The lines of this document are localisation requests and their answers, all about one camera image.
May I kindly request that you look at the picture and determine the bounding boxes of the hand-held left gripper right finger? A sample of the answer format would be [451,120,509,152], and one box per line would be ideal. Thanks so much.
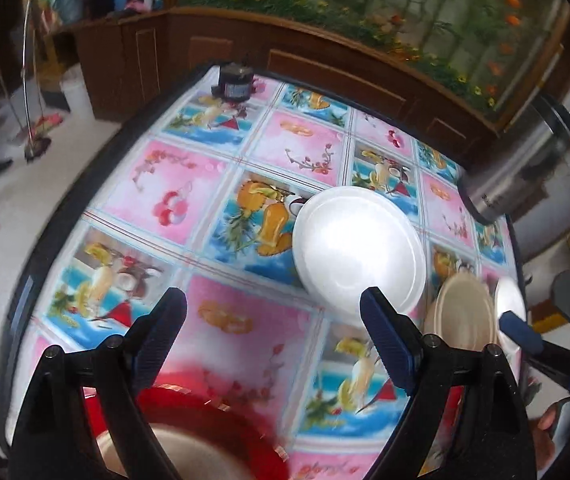
[360,286,538,480]

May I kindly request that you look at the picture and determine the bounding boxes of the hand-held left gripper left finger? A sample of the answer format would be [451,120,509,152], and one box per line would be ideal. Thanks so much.
[9,287,188,480]

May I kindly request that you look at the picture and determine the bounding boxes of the small white bowl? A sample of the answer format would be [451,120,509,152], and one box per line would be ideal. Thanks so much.
[494,276,528,361]

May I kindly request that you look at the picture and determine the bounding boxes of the beige bowl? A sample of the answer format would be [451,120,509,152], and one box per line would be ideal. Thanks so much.
[96,422,266,480]
[424,275,498,353]

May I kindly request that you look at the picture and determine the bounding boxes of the red ribbed glass plate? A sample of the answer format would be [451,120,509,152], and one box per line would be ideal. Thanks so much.
[82,382,292,480]

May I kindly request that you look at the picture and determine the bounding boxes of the large white bowl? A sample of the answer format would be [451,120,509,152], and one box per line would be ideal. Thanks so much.
[292,186,428,317]

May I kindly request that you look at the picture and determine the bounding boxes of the person's right hand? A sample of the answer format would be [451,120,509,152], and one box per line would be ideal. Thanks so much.
[535,396,570,480]

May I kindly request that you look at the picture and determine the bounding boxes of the fruit print tablecloth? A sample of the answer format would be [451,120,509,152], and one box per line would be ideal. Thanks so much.
[5,72,530,480]

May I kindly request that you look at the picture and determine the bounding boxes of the stainless steel thermos jug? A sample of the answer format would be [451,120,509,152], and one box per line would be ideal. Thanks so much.
[457,92,570,226]

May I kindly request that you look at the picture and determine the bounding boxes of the broom with metal pole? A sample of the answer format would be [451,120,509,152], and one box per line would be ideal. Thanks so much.
[17,0,64,163]

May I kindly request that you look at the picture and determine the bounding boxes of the white bucket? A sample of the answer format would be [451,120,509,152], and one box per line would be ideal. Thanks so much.
[43,67,90,112]

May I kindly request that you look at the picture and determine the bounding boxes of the small black device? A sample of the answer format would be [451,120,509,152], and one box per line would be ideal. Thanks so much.
[211,62,256,101]

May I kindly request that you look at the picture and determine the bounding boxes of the brown wooden cabinet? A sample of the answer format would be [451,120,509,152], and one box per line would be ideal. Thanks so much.
[72,7,508,163]

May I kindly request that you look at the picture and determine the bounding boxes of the glass aquarium with plants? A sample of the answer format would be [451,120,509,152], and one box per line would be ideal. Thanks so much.
[177,0,570,122]

